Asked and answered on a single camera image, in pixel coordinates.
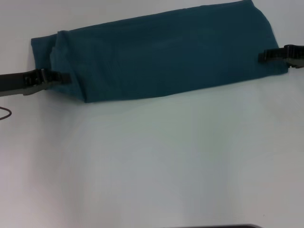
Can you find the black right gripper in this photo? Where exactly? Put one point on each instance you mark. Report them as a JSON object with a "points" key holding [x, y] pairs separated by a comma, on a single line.
{"points": [[295, 57]]}

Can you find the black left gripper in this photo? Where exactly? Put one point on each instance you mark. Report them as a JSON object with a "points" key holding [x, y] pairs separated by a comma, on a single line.
{"points": [[21, 83]]}

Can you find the teal t-shirt with beige print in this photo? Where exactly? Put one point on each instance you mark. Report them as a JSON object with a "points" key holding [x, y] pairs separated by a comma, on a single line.
{"points": [[154, 59]]}

